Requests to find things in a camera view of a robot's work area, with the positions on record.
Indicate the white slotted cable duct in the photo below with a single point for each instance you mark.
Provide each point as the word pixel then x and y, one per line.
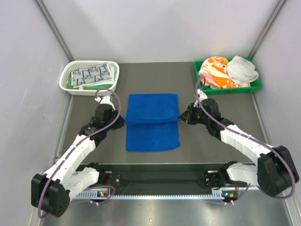
pixel 213 195

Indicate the white grey patterned towel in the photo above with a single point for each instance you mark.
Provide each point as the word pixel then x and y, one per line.
pixel 241 71

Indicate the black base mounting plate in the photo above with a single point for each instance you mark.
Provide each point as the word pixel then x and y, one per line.
pixel 160 179

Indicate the green microfiber towel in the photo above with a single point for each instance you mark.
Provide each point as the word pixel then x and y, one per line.
pixel 106 86

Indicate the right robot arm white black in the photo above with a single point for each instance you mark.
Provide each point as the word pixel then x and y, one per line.
pixel 272 169

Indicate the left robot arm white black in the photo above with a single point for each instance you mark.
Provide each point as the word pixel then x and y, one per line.
pixel 53 190

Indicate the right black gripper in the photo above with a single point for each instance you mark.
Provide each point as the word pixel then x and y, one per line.
pixel 187 116

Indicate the light mint towel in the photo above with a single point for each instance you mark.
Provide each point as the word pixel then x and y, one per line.
pixel 101 75

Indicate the orange pink towel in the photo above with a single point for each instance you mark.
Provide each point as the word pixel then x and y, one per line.
pixel 214 69

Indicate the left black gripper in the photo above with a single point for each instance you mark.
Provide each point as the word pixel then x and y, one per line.
pixel 120 123

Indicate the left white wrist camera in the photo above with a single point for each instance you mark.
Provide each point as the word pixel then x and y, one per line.
pixel 105 100

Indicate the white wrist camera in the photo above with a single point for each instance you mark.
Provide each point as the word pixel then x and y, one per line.
pixel 105 100
pixel 201 95

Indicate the blue white patterned towel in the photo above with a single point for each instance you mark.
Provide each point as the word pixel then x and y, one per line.
pixel 76 76

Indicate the white perforated plastic basket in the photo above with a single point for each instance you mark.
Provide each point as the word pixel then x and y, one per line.
pixel 85 64

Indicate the green plastic bin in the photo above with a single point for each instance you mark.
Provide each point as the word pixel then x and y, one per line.
pixel 247 87

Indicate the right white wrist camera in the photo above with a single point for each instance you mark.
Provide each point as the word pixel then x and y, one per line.
pixel 201 95

